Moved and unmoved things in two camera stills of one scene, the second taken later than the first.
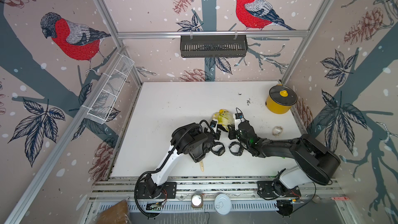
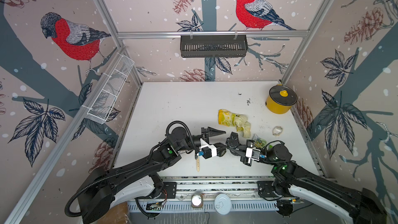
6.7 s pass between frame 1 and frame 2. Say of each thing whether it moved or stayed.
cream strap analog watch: stayed
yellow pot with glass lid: stayed
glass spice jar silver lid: stayed
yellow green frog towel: moved
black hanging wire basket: stayed
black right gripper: moved
